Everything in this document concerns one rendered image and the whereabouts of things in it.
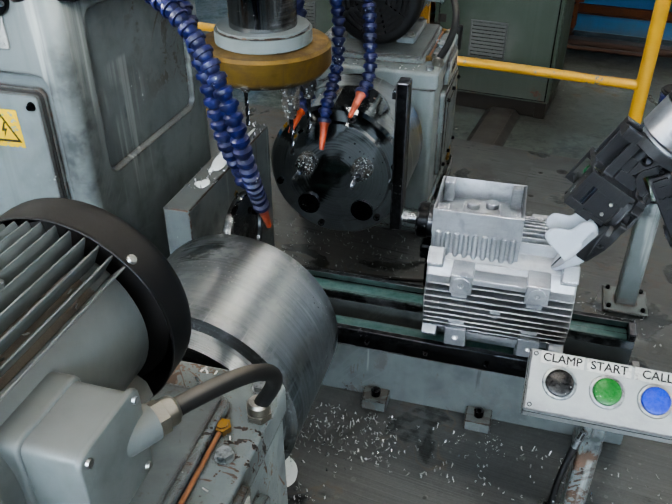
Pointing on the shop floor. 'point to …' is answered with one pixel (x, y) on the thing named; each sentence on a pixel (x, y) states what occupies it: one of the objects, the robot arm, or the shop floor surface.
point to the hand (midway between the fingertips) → (563, 264)
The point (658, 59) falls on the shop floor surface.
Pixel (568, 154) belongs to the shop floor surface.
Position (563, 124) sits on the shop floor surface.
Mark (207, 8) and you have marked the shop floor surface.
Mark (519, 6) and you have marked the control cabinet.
